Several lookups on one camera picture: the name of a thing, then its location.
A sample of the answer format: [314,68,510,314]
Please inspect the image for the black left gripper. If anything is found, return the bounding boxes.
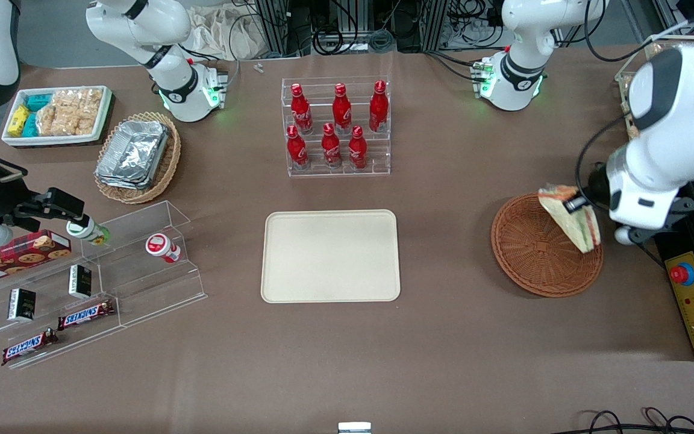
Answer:
[563,163,611,214]

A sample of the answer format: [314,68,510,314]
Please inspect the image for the triangular sandwich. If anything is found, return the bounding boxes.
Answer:
[537,183,601,254]

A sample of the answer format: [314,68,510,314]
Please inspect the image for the white rectangular snack tray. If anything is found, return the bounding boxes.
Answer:
[1,86,114,149]

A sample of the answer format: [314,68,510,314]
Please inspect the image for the round brown wicker basket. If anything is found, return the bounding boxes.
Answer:
[490,192,604,298]

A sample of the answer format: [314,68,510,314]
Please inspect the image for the oval light wicker basket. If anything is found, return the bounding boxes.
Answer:
[93,112,183,205]

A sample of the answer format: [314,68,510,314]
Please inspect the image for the beige plastic tray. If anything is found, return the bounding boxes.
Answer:
[261,209,401,304]

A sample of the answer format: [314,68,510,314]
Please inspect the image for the white green small bottle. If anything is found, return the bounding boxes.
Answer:
[66,216,111,247]

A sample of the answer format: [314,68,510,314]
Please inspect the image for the red plaid cookie box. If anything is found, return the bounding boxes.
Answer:
[0,229,73,288]

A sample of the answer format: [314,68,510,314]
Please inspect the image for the small black box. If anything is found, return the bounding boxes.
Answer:
[7,288,37,322]
[68,264,93,300]

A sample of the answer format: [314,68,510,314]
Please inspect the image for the stack of foil trays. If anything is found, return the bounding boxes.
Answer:
[95,119,170,191]

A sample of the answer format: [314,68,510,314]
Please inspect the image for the clear bag of rice crackers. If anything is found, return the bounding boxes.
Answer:
[36,89,104,137]

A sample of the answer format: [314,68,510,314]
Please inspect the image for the yellow snack packet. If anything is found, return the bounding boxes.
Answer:
[7,105,30,136]

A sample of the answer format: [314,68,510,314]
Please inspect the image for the white red small bottle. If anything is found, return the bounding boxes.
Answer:
[145,233,183,265]

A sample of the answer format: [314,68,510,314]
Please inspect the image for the clear acrylic stepped shelf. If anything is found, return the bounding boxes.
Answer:
[0,200,208,370]

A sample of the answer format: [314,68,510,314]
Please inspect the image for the Snickers chocolate bar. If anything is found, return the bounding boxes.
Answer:
[1,329,59,367]
[57,300,116,332]

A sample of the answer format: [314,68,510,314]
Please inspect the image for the red cola bottle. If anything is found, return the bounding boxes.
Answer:
[290,83,314,135]
[331,83,352,135]
[369,80,390,134]
[321,123,343,170]
[286,125,310,171]
[348,125,369,171]

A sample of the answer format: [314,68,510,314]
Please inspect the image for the beige cloth bag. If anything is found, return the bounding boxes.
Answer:
[187,5,264,61]

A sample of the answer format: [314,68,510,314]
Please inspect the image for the clear acrylic bottle rack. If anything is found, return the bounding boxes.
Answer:
[281,75,392,177]

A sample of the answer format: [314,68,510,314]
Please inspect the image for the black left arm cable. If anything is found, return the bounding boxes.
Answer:
[574,0,661,203]

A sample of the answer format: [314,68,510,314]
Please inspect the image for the aluminium frame post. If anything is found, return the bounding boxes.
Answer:
[255,0,291,56]
[422,0,451,51]

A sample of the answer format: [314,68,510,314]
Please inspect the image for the black floor cables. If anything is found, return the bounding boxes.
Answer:
[564,407,694,434]

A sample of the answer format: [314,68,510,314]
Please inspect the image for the coiled black cable bundle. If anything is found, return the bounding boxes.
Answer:
[312,25,361,56]

